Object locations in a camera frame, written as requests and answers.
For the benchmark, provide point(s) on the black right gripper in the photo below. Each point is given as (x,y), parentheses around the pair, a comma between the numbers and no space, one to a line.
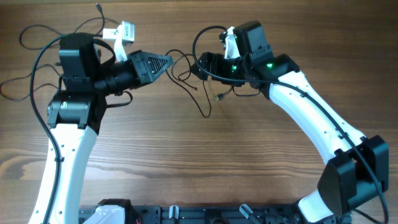
(213,66)

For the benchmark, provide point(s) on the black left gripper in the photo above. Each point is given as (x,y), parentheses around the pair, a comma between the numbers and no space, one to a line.
(138,69)

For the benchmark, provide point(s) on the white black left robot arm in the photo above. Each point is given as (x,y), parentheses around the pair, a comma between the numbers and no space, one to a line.
(75,113)

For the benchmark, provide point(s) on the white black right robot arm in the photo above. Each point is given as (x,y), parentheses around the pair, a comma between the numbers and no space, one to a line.
(356,167)

